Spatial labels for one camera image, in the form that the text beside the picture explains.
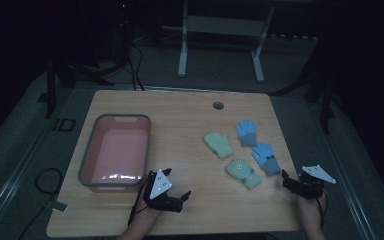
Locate black metal stand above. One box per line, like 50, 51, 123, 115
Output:
304, 74, 338, 135
37, 56, 116, 120

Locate person's left hand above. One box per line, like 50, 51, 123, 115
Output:
135, 199, 164, 224

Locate black floor cable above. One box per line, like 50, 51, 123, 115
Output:
17, 167, 65, 240

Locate blue glove with grey cuff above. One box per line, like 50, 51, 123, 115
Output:
235, 119, 259, 148
250, 142, 283, 177

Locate plain light green mitten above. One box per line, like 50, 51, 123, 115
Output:
203, 131, 235, 160

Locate black hanging cables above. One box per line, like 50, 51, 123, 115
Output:
124, 41, 147, 92

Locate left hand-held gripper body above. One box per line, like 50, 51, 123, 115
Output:
145, 168, 184, 214

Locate white metal table frame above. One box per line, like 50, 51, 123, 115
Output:
177, 0, 276, 84

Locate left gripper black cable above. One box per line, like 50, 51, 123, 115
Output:
127, 181, 149, 228

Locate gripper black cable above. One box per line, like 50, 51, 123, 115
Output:
317, 190, 330, 229
127, 181, 149, 228

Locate person's right hand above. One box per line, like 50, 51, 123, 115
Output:
296, 193, 328, 219

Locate pink basin with grey rim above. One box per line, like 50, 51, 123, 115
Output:
77, 113, 152, 193

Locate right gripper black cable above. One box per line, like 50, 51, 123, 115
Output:
317, 190, 330, 229

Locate green mitten with printed face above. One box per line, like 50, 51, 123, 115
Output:
225, 157, 263, 191

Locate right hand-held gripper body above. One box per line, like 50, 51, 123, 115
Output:
293, 164, 337, 201

